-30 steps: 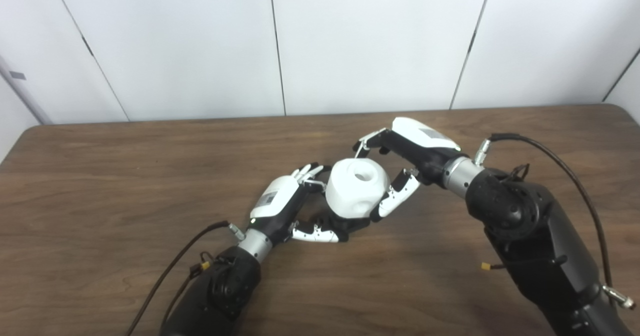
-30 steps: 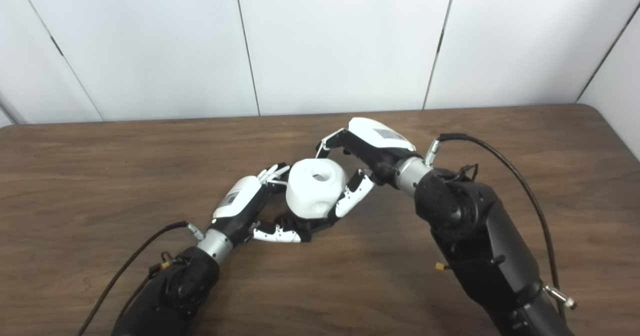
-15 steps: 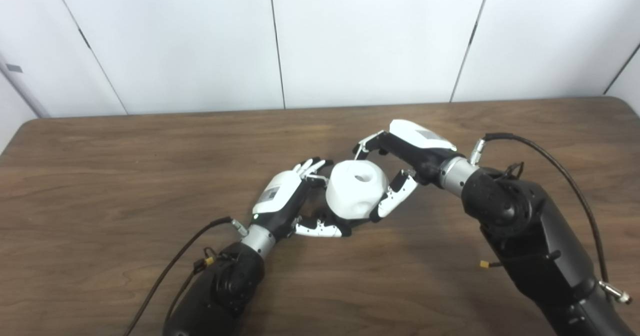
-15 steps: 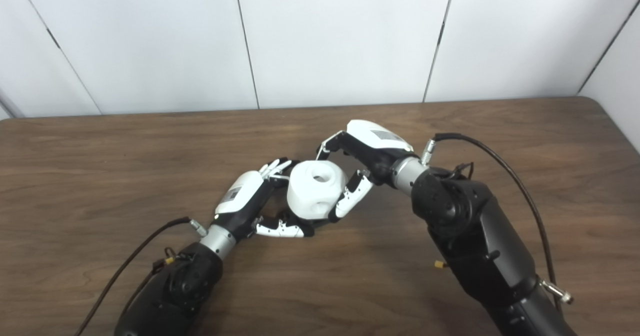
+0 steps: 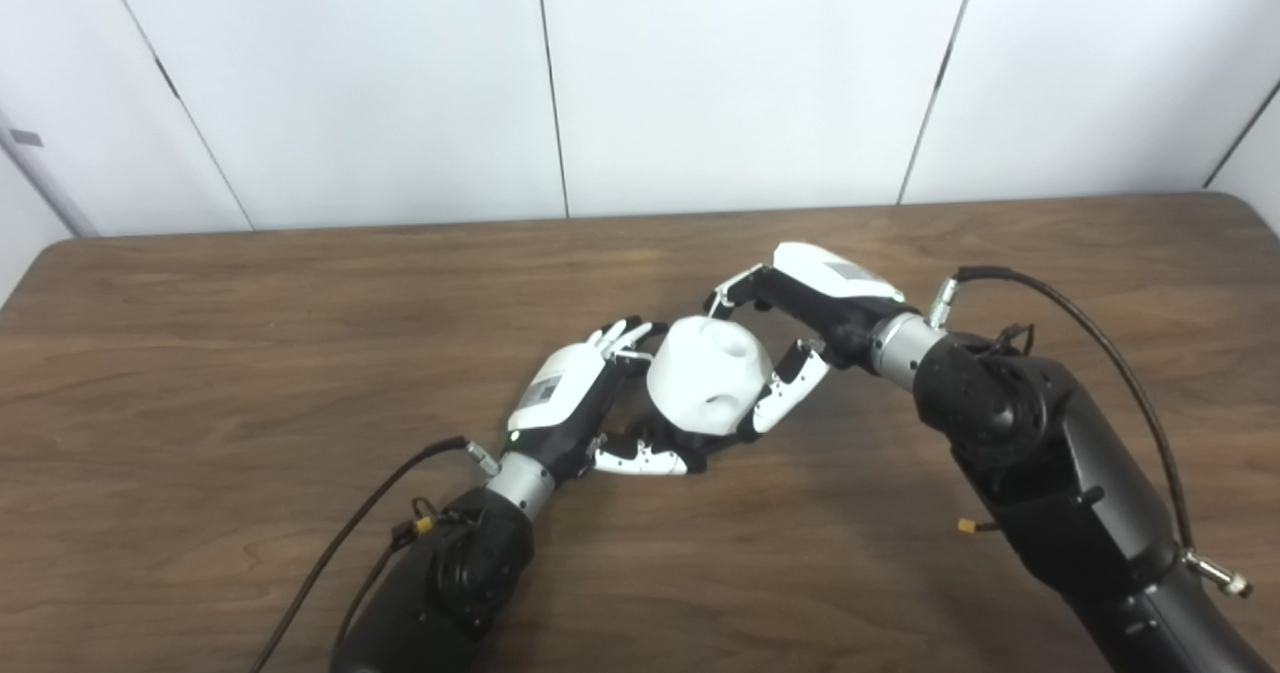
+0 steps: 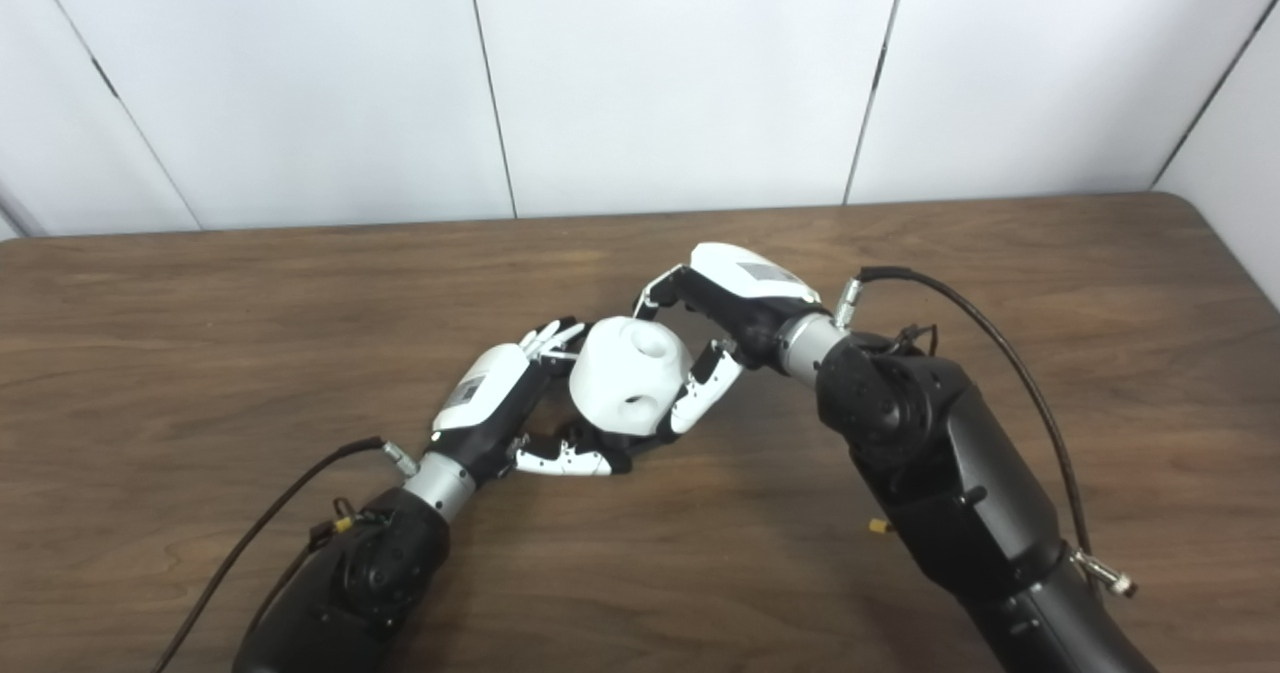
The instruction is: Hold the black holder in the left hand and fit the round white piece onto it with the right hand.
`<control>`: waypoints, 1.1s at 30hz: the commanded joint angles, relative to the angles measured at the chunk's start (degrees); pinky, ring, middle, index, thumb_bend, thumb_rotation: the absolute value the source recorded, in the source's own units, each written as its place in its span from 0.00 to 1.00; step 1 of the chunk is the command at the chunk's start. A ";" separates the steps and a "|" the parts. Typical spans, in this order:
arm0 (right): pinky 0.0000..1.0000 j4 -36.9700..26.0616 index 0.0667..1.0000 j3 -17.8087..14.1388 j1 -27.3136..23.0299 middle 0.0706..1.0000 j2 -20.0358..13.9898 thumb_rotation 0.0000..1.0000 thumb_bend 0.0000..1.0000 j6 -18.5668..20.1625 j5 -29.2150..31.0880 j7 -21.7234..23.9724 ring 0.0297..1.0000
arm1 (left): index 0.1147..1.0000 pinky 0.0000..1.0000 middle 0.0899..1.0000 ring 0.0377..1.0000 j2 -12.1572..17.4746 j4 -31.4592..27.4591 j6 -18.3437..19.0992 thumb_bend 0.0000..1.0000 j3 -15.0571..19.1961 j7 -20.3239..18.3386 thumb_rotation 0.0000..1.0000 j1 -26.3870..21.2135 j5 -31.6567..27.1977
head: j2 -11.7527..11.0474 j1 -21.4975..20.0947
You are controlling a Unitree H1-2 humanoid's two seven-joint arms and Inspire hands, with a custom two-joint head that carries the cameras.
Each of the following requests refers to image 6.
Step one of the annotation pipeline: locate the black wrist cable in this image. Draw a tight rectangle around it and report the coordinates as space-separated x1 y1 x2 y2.
150 437 419 673
835 266 1141 599

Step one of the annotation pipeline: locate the black flanged holder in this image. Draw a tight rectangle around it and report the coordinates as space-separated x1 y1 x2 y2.
565 421 686 474

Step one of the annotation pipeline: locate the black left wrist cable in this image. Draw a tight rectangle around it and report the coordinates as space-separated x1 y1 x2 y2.
150 437 419 673

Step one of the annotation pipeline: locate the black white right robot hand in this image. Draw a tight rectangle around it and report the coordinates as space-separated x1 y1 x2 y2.
632 242 826 436

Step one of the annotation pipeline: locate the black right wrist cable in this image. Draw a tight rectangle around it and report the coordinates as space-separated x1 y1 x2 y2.
835 266 1141 599

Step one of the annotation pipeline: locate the round white plastic piece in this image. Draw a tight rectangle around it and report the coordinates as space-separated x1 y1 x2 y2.
569 317 694 436

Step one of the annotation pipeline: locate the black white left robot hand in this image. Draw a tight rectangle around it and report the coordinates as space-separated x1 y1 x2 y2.
430 318 633 487

